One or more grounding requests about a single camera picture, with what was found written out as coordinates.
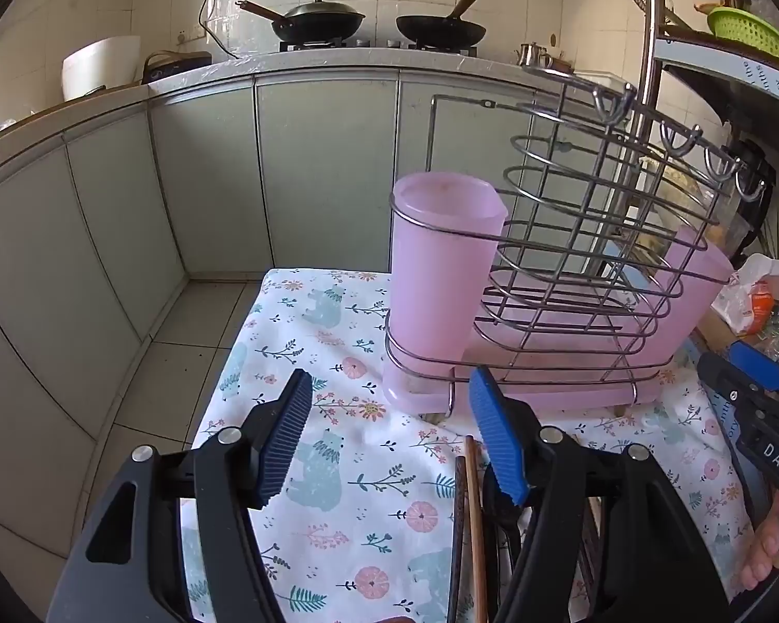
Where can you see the small metal teapot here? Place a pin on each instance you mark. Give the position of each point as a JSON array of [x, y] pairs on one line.
[[533, 55]]

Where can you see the green plastic colander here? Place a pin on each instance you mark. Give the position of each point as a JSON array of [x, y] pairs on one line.
[[750, 32]]

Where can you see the pink plastic drip tray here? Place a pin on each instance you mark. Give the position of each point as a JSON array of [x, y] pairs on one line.
[[558, 392]]

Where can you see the white plastic bag orange print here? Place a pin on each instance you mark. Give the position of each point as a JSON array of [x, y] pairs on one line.
[[753, 298]]

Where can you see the black plastic spoon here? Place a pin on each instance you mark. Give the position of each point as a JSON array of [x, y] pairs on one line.
[[498, 500]]

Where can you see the brown wooden board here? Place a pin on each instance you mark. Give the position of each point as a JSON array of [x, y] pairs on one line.
[[714, 337]]

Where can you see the floral bear printed cloth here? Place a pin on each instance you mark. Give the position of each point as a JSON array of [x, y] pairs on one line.
[[363, 519]]

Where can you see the grey kitchen cabinets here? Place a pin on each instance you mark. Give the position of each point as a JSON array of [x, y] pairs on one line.
[[201, 175]]

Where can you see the tall pink plastic utensil cup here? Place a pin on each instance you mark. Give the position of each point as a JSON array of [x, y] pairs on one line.
[[435, 272]]

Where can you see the light brown wooden chopstick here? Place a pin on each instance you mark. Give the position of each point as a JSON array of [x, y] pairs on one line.
[[475, 532]]

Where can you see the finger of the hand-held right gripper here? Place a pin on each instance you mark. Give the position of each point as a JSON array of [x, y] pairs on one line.
[[769, 441], [763, 366]]

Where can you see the metal shelf pole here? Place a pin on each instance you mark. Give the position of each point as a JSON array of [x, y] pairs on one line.
[[650, 26]]

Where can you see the dark glass wok lid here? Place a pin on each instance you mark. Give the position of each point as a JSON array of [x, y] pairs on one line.
[[321, 10]]

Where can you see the gas stove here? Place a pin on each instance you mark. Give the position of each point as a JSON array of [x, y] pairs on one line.
[[376, 44]]

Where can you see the metal shelf board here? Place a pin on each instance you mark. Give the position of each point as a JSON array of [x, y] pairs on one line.
[[720, 78]]

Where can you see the person's right hand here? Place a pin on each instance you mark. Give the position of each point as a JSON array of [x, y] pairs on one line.
[[766, 551]]

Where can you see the clear plastic food container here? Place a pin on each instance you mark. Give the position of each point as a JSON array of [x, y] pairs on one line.
[[681, 188]]

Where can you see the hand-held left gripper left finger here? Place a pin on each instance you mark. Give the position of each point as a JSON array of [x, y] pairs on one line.
[[285, 441]]

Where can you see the black appliance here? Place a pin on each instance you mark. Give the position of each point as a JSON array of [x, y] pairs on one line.
[[756, 175]]

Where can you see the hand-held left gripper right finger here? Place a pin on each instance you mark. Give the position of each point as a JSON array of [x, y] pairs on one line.
[[496, 435]]

